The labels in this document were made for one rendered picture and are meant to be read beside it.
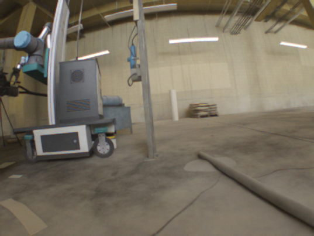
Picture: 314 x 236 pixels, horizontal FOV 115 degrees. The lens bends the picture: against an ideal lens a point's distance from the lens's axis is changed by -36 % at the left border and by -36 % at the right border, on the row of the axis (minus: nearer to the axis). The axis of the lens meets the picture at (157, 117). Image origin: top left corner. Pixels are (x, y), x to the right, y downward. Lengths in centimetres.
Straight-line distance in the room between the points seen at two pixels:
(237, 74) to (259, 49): 261
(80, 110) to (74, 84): 22
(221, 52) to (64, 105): 920
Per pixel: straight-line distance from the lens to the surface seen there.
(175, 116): 664
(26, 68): 152
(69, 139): 126
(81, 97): 131
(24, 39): 144
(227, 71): 953
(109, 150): 132
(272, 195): 56
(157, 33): 992
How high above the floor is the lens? 31
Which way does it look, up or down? 1 degrees down
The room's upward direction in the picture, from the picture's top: 5 degrees counter-clockwise
